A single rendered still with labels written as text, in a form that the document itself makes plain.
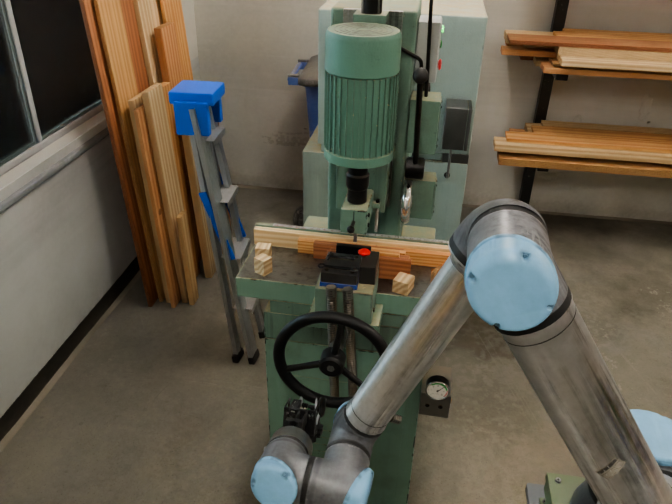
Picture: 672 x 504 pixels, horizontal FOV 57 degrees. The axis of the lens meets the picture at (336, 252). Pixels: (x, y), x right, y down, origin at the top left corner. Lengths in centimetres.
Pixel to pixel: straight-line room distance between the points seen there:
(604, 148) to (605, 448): 270
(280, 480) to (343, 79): 86
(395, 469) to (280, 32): 270
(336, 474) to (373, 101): 80
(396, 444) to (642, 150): 229
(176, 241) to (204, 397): 77
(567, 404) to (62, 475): 189
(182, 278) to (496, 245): 237
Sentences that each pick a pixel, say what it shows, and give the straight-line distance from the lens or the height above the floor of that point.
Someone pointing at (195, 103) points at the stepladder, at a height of 113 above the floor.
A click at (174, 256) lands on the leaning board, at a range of 301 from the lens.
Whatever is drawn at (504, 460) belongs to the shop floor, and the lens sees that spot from 245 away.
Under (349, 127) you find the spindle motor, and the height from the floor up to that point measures 130.
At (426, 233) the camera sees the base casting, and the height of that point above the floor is 80.
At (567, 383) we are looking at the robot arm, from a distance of 94.
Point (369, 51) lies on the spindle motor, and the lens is 142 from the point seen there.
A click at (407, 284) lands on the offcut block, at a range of 155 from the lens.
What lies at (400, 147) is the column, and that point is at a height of 116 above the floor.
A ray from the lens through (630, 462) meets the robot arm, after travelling 107.
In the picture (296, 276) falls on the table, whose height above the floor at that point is 90.
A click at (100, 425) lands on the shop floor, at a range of 261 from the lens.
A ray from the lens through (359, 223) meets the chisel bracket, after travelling 161.
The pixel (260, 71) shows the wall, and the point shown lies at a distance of 399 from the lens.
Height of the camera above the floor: 179
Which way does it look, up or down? 31 degrees down
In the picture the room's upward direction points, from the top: 1 degrees clockwise
